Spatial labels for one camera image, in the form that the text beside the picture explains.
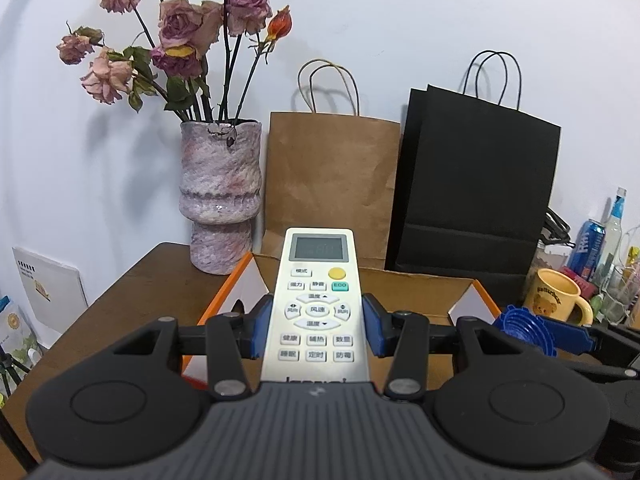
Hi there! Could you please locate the red small box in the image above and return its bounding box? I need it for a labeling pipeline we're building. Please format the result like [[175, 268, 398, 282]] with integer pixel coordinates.
[[560, 266, 598, 301]]

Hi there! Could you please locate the brown paper bag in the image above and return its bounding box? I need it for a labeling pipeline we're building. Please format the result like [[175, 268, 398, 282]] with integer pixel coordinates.
[[261, 59, 402, 271]]

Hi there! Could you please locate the pink mottled ceramic vase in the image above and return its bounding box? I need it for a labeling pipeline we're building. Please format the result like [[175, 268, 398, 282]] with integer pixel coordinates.
[[179, 119, 263, 276]]

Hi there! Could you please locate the violet-blue ribbed lid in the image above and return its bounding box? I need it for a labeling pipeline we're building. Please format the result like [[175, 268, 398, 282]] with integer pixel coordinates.
[[492, 304, 558, 358]]

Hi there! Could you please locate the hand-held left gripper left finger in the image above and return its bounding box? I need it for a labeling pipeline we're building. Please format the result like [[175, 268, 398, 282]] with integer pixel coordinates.
[[107, 293, 275, 402]]

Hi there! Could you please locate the printed paper packet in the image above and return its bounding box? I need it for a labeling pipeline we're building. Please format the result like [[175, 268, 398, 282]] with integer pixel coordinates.
[[0, 295, 43, 361]]

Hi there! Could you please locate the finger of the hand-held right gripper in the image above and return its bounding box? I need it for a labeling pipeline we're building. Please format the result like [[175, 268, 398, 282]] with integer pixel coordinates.
[[542, 316, 640, 357]]

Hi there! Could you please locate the black paper bag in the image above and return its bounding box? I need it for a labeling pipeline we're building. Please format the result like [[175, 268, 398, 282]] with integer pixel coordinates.
[[384, 50, 562, 293]]

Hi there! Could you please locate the clear drinking glass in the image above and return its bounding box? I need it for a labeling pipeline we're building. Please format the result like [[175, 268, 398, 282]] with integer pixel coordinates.
[[607, 227, 640, 323]]

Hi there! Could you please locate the dried rose bouquet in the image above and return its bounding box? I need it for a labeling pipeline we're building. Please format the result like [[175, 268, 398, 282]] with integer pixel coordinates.
[[56, 0, 292, 126]]

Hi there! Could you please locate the orange cardboard box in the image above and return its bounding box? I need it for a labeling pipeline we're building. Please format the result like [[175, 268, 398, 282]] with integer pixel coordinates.
[[182, 251, 501, 391]]

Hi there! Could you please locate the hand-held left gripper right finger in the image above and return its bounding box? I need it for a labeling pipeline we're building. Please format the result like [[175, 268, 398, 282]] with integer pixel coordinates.
[[361, 293, 544, 404]]

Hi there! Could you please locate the white booklet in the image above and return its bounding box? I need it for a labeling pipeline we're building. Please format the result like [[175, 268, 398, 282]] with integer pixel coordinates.
[[12, 246, 88, 348]]

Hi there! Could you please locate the clear glass bottle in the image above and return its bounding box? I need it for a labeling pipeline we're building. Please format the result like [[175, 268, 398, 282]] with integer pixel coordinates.
[[595, 187, 628, 301]]

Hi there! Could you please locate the blue drink can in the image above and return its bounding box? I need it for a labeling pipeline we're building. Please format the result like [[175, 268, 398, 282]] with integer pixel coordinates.
[[567, 218, 607, 282]]

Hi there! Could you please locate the white air conditioner remote control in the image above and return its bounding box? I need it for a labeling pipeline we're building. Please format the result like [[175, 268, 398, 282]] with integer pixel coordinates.
[[260, 227, 371, 386]]

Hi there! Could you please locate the yellow bear mug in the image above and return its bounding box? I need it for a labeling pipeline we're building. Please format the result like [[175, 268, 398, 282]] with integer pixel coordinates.
[[522, 268, 595, 325]]

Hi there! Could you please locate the container with black clip lid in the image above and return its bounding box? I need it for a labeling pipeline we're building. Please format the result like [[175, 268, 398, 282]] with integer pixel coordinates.
[[530, 207, 573, 281]]

